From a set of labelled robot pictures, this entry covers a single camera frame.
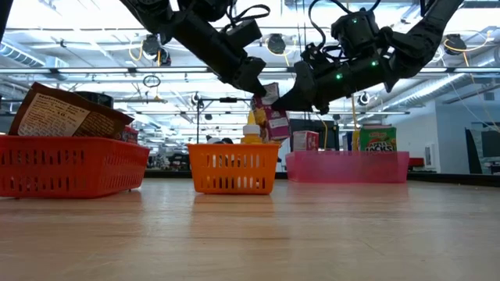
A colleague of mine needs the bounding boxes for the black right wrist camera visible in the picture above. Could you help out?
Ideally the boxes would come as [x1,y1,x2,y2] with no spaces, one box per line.
[299,41,333,69]

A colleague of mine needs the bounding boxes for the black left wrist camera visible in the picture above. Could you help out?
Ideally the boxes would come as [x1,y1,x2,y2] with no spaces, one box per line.
[224,19,263,50]

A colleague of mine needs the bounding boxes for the black pole stand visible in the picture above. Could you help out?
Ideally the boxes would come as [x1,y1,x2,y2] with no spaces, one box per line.
[190,91,238,144]

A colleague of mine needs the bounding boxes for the red Froot Loops cereal box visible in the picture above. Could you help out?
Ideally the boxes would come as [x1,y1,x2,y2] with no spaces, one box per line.
[291,130,320,153]

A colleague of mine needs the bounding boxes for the red plastic basket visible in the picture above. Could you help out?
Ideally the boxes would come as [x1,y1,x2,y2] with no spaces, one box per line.
[0,134,152,200]

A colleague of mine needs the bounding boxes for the dark computer monitor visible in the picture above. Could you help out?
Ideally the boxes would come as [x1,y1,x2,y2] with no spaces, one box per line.
[464,123,500,175]

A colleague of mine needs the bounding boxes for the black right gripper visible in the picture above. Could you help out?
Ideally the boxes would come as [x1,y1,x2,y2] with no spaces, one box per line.
[270,57,388,115]

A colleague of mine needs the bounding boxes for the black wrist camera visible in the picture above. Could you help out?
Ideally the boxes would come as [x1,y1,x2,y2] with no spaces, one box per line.
[299,41,333,69]
[224,19,263,50]

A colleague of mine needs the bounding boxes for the orange plastic basket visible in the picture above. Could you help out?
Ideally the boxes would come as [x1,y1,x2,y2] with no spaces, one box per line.
[186,142,281,196]

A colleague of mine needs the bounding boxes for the yellow hanging cable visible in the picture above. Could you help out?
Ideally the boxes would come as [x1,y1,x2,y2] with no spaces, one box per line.
[443,37,500,133]

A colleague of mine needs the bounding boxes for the green Apple Jacks cereal box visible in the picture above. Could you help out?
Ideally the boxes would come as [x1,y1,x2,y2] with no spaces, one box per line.
[358,124,398,153]

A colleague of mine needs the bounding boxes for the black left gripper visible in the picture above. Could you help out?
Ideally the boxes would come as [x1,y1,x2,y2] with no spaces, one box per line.
[218,56,270,98]

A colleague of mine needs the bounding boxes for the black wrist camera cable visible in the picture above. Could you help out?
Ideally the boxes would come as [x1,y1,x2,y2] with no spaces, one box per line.
[224,0,272,30]

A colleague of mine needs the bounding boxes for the yellow squeeze bottle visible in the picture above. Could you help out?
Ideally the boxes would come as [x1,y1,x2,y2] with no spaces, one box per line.
[241,110,263,145]

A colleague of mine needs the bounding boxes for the black ceiling cable reel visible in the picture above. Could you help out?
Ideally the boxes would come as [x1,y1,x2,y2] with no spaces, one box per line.
[436,34,468,56]
[141,34,173,67]
[266,33,288,55]

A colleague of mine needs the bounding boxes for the orange snack bag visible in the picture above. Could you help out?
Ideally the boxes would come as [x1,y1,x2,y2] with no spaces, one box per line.
[8,81,136,141]

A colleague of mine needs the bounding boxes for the pink plastic tray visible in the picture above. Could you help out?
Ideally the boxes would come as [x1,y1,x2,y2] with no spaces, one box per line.
[284,150,411,184]

